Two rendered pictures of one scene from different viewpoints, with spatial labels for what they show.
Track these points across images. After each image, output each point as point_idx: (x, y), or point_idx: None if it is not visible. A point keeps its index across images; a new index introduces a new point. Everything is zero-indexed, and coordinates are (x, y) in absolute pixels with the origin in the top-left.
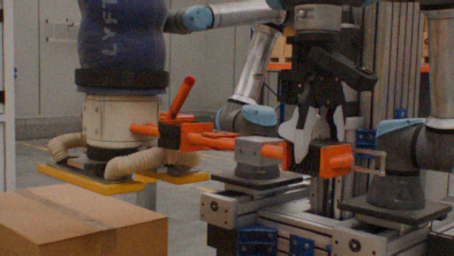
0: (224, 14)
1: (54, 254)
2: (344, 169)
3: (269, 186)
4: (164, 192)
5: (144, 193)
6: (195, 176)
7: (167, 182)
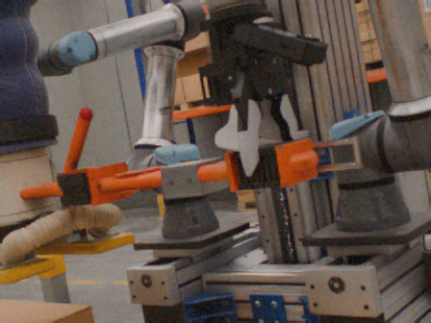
0: (108, 37)
1: None
2: (309, 172)
3: (210, 241)
4: (74, 297)
5: (53, 289)
6: (117, 238)
7: (75, 285)
